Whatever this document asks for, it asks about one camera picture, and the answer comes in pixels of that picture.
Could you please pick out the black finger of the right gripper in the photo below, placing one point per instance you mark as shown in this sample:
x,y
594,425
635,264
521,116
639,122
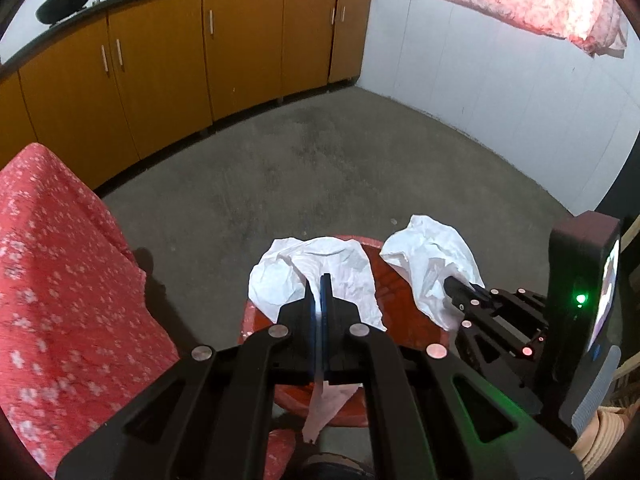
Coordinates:
x,y
470,299

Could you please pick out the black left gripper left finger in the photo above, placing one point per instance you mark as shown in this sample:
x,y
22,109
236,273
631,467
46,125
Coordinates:
x,y
209,416

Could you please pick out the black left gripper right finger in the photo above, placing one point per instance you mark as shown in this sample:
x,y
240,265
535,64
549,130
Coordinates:
x,y
434,418

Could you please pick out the white paper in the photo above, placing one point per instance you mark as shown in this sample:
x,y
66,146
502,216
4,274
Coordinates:
x,y
292,267
425,254

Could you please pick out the red plastic trash bin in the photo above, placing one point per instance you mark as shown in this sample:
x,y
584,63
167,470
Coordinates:
x,y
405,323

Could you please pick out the orange kitchen base cabinets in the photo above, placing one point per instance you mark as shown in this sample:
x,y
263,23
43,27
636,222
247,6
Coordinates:
x,y
125,79

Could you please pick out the person's right hand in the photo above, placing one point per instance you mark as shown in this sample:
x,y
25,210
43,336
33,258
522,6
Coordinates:
x,y
604,431

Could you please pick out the red floral tablecloth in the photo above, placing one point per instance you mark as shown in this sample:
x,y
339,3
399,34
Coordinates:
x,y
92,387

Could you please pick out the black wok left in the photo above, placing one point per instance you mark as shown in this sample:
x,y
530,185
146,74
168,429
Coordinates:
x,y
54,11

